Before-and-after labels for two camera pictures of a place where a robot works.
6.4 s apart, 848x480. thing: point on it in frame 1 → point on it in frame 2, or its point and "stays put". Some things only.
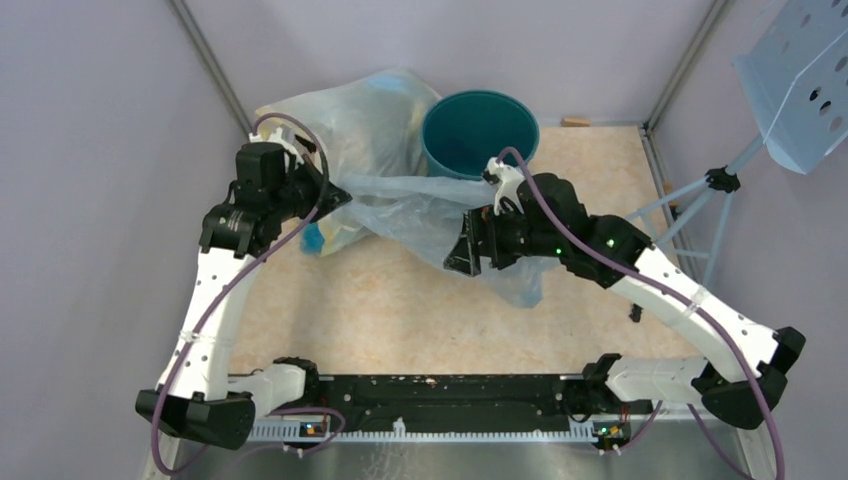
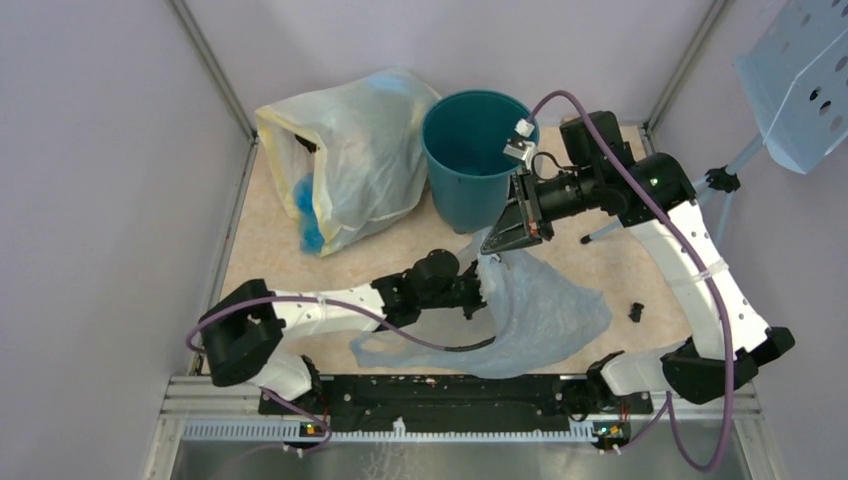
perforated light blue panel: x=796 y=79 stays put
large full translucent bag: x=369 y=126 stays put
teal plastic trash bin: x=463 y=131 stays put
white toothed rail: x=580 y=430 stays put
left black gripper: x=328 y=196 → x=479 y=301
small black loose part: x=635 y=314 stays put
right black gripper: x=478 y=225 → x=511 y=230
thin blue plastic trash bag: x=432 y=210 → x=540 y=310
